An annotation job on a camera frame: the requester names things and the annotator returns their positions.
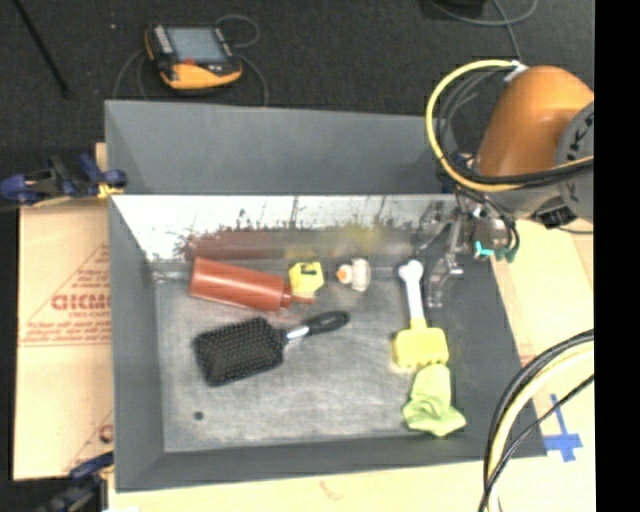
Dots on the yellow-green cloth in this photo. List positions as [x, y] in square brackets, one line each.
[432, 405]

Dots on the grey metal bin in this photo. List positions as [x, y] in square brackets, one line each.
[325, 390]

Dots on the white and orange toy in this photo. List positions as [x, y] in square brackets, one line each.
[356, 274]

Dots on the black hairbrush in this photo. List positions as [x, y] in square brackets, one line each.
[235, 350]

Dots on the red-brown squeeze bottle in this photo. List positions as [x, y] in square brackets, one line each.
[235, 284]

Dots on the black cylinder on white bracket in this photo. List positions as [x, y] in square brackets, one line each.
[554, 218]

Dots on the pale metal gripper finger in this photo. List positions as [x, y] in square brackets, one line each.
[434, 222]
[442, 280]

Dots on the brown cardboard board red print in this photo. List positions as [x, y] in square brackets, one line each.
[60, 310]

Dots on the small yellow and black toy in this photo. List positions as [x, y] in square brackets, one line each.
[305, 277]

